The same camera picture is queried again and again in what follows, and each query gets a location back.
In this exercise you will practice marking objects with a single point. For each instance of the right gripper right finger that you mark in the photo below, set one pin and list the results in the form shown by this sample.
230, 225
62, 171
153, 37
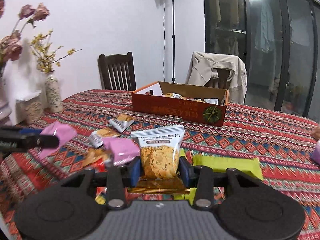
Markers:
202, 179

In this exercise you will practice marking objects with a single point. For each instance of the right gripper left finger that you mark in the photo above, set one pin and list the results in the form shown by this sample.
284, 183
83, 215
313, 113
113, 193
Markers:
118, 179

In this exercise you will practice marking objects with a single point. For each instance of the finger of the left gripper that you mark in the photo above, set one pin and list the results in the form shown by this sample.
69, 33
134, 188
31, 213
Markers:
27, 130

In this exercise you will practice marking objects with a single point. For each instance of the pink snack pack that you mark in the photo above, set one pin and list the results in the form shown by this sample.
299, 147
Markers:
63, 132
123, 150

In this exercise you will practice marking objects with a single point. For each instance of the orange colourful chip bag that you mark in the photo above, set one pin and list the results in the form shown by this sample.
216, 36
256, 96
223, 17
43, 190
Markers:
98, 159

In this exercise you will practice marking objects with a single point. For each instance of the small crisp packet dark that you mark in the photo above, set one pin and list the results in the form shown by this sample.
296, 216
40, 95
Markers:
122, 122

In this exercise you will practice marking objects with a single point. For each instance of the white crisp snack packet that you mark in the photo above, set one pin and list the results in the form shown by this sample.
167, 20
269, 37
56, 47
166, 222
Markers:
179, 96

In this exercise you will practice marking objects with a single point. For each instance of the purple textured vase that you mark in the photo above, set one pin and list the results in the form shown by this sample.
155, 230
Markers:
5, 109

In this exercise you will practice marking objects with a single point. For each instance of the floral ceramic slim vase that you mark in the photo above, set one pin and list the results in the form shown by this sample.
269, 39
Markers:
53, 96

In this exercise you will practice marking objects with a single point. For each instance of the orange cardboard box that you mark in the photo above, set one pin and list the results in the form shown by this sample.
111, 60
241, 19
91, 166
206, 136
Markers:
149, 100

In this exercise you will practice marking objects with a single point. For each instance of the yellow flower branches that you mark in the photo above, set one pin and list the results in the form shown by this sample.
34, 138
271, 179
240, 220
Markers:
46, 58

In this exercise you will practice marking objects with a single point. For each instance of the pink dried flowers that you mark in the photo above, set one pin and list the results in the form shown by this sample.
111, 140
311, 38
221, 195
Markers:
11, 45

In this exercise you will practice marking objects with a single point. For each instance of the patterned red tablecloth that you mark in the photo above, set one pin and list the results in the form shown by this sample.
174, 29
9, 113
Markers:
282, 142

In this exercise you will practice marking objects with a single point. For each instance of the dark wooden chair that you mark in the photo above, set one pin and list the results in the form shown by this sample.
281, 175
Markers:
117, 72

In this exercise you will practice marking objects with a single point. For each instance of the beige jacket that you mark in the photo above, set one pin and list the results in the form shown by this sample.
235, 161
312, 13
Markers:
215, 70

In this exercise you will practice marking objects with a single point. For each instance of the chair with beige jacket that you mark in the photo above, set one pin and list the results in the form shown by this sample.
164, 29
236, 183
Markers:
220, 75

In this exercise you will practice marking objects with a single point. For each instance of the purple tissue pack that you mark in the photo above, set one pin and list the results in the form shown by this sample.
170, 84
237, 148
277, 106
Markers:
316, 153

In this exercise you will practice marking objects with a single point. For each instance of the dark glass sliding door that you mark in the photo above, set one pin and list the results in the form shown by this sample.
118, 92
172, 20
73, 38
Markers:
278, 40

